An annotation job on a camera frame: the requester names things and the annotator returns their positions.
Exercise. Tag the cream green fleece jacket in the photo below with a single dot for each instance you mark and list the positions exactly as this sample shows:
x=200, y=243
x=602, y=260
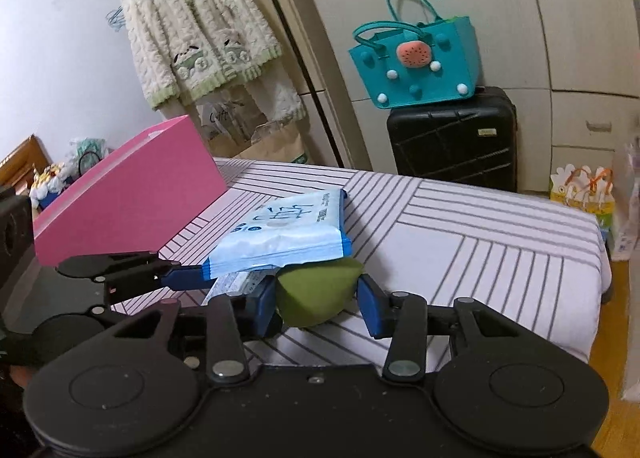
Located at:
x=190, y=22

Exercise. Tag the brown paper bag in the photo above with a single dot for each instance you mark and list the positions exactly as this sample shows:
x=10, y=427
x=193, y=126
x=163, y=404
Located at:
x=280, y=145

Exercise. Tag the wooden nightstand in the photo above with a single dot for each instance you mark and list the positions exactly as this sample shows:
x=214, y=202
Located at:
x=20, y=157

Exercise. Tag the striped bedsheet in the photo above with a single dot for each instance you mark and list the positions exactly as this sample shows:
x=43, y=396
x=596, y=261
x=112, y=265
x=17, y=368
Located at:
x=475, y=248

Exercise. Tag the beige wardrobe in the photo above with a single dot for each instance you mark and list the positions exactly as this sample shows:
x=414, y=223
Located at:
x=500, y=12

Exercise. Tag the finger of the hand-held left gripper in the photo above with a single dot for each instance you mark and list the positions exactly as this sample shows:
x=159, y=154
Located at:
x=185, y=278
x=130, y=310

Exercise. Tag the white plastic bag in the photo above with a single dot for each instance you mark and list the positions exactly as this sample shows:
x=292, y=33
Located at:
x=87, y=152

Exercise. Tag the blue wet wipes pack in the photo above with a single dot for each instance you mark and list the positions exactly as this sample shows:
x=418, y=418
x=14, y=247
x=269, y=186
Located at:
x=285, y=233

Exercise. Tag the white printed packet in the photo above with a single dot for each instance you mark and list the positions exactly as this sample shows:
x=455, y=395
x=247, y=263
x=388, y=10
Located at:
x=235, y=283

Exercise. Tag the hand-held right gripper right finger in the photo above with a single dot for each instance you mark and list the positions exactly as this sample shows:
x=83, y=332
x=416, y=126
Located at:
x=371, y=310

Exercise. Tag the pile of small plush toys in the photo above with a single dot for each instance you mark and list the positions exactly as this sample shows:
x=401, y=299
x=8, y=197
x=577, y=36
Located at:
x=47, y=185

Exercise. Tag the black suitcase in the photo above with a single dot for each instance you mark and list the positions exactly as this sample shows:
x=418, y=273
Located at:
x=450, y=142

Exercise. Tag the translucent plastic bag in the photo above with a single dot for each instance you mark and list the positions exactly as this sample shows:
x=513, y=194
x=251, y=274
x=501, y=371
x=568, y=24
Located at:
x=625, y=208

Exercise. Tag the yellow gift bag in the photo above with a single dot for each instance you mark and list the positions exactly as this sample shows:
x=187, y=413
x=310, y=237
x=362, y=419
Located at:
x=585, y=198

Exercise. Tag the pink storage box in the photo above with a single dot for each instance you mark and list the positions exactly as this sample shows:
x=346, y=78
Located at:
x=125, y=198

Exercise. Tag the teal felt handbag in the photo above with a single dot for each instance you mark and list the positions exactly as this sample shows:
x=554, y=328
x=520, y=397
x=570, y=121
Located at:
x=420, y=72

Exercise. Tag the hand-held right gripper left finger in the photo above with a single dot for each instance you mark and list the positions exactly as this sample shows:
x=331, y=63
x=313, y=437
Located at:
x=264, y=310

